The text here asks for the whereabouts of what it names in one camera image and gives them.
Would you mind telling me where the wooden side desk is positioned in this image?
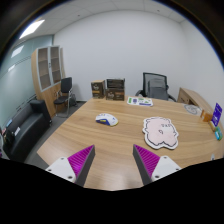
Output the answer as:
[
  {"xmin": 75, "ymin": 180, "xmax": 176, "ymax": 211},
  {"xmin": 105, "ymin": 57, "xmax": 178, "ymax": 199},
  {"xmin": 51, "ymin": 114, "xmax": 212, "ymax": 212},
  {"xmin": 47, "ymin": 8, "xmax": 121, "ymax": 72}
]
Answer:
[{"xmin": 176, "ymin": 87, "xmax": 215, "ymax": 115}]

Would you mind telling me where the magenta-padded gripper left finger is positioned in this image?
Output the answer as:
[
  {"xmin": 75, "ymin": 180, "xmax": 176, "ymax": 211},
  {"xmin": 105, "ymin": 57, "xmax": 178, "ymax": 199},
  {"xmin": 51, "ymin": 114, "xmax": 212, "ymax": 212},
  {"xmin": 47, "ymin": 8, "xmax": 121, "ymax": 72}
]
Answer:
[{"xmin": 45, "ymin": 144, "xmax": 96, "ymax": 188}]

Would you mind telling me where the round grey patterned disc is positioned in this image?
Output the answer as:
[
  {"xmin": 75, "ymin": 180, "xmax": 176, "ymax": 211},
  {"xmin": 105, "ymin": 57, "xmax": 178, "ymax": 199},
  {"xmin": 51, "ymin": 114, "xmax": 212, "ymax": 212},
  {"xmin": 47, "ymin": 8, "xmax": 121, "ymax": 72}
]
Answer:
[{"xmin": 183, "ymin": 104, "xmax": 203, "ymax": 117}]

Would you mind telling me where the black leather sofa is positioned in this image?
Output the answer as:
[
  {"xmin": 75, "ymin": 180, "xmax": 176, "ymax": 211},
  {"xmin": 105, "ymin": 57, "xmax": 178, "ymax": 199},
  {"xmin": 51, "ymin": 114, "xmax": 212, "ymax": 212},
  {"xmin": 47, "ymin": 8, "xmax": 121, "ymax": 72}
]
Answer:
[{"xmin": 2, "ymin": 99, "xmax": 53, "ymax": 163}]

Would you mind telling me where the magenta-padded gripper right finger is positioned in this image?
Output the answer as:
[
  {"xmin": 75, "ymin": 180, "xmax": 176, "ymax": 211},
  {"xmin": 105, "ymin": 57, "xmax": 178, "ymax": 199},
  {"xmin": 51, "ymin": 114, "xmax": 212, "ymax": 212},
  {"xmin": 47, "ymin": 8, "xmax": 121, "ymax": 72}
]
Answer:
[{"xmin": 132, "ymin": 143, "xmax": 182, "ymax": 186}]

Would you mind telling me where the pink pig-shaped mouse pad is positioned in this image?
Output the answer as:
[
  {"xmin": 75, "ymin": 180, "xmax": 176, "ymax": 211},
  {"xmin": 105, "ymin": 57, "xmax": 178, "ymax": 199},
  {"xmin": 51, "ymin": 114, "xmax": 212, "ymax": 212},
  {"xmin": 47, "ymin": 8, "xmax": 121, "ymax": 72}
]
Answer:
[{"xmin": 142, "ymin": 116, "xmax": 180, "ymax": 151}]

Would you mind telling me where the grey backpack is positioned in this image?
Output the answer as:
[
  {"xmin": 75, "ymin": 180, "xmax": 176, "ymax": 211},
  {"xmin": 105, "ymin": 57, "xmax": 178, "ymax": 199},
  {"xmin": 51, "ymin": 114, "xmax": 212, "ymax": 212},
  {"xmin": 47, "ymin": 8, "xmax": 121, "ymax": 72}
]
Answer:
[{"xmin": 146, "ymin": 77, "xmax": 170, "ymax": 101}]

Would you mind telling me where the white blue yellow computer mouse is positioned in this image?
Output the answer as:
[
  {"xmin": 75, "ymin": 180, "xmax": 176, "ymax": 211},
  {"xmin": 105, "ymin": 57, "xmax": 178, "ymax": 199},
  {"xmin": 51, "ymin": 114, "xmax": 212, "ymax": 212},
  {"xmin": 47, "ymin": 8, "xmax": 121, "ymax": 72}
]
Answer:
[{"xmin": 95, "ymin": 113, "xmax": 120, "ymax": 128}]

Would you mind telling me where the tall brown cardboard box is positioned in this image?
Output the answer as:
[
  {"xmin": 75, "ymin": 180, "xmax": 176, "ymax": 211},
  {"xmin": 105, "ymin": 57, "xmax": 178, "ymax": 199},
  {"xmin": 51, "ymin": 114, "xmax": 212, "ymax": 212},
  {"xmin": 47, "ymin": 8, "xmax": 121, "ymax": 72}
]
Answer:
[{"xmin": 90, "ymin": 79, "xmax": 107, "ymax": 100}]

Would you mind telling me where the purple standing card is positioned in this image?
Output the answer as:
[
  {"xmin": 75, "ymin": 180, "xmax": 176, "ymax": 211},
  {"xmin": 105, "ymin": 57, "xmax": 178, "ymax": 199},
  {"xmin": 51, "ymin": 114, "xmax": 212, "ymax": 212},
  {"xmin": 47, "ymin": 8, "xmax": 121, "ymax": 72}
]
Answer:
[{"xmin": 211, "ymin": 102, "xmax": 223, "ymax": 128}]

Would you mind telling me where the black box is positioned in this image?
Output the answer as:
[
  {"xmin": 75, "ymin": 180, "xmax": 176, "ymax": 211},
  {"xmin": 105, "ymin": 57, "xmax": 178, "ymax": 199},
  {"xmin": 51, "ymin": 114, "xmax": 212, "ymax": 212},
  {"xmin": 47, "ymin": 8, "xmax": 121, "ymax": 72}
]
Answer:
[{"xmin": 105, "ymin": 78, "xmax": 126, "ymax": 90}]

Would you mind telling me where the ceiling light panel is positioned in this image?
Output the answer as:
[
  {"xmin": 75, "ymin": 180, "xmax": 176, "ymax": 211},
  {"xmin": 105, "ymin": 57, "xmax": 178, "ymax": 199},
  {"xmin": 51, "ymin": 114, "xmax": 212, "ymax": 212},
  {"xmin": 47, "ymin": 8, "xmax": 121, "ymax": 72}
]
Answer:
[{"xmin": 18, "ymin": 19, "xmax": 46, "ymax": 40}]

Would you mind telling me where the white sheet with coloured stickers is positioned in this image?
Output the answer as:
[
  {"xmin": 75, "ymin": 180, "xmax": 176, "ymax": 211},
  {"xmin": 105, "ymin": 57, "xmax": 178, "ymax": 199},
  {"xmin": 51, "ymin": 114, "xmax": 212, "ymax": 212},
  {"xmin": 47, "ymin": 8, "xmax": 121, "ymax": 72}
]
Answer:
[{"xmin": 126, "ymin": 96, "xmax": 155, "ymax": 108}]

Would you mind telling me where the wooden glass-door shelf cabinet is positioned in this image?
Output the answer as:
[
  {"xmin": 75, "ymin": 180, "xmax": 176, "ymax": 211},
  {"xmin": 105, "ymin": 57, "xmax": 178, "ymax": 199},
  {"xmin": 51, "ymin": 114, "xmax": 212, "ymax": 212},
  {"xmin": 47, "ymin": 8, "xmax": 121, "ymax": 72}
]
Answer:
[{"xmin": 30, "ymin": 45, "xmax": 67, "ymax": 118}]

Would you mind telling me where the black visitor chair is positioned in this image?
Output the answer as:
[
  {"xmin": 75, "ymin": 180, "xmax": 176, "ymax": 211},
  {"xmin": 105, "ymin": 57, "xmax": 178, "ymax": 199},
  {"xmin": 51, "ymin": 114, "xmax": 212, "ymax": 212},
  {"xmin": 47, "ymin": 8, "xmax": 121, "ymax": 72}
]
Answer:
[{"xmin": 53, "ymin": 76, "xmax": 75, "ymax": 119}]

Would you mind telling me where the small green card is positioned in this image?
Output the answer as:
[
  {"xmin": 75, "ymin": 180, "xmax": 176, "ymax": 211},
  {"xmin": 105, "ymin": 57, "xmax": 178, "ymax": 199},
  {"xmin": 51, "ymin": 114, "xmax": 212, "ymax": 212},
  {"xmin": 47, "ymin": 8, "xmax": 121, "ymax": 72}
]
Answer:
[{"xmin": 214, "ymin": 126, "xmax": 224, "ymax": 142}]

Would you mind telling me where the small orange box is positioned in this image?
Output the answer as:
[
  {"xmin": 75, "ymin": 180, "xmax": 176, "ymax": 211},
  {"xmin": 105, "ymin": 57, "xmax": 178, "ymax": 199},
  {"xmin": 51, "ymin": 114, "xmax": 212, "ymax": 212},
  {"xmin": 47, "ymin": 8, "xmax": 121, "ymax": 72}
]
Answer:
[{"xmin": 200, "ymin": 109, "xmax": 214, "ymax": 123}]

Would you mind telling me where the black mesh office chair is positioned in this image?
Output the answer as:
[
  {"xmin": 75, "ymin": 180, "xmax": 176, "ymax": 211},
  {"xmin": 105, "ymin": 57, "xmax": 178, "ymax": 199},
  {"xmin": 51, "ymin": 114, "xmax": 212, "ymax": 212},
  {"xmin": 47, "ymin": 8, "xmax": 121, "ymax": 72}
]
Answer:
[{"xmin": 134, "ymin": 71, "xmax": 177, "ymax": 102}]

